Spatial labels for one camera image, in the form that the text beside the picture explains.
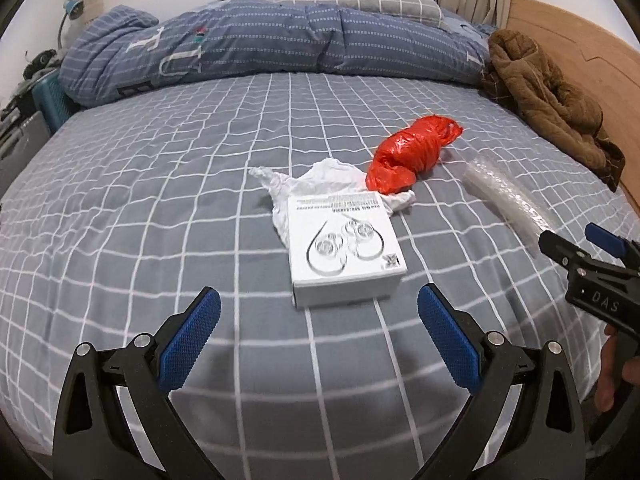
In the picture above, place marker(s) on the grey checked bed sheet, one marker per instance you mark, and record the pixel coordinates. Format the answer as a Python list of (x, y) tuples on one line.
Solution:
[(175, 200)]

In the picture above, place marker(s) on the red plastic bag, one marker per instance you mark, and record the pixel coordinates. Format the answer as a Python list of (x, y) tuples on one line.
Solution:
[(410, 152)]

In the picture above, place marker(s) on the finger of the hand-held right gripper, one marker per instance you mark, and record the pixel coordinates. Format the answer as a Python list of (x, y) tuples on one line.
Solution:
[(605, 237), (557, 247)]

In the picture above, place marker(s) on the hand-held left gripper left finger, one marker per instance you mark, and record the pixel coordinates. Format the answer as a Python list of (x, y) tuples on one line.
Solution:
[(190, 335)]

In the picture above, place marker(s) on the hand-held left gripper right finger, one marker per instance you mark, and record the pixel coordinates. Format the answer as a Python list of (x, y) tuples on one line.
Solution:
[(447, 340)]

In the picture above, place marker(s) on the white crumpled plastic bag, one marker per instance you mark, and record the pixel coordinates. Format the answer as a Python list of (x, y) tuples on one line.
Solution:
[(320, 177)]

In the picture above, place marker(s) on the grey case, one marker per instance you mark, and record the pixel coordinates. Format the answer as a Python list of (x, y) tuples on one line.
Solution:
[(22, 150)]

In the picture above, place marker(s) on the wooden headboard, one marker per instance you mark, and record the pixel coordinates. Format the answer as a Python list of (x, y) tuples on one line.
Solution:
[(590, 45)]

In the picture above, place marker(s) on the brown fleece jacket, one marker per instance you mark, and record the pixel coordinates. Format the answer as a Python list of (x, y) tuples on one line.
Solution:
[(545, 95)]

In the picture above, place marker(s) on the person's right hand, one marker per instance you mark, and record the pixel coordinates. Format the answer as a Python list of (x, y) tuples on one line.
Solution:
[(607, 370)]

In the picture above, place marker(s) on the clear bubble wrap roll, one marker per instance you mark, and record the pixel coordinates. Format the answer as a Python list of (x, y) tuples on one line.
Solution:
[(500, 192)]

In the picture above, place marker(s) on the blue desk lamp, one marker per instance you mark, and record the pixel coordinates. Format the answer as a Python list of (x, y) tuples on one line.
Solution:
[(72, 10)]

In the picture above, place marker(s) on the blue patterned quilt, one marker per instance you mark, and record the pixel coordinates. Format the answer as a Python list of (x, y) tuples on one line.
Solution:
[(250, 40)]

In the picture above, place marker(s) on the white cardboard box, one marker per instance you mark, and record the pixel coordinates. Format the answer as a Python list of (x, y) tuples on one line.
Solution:
[(345, 250)]

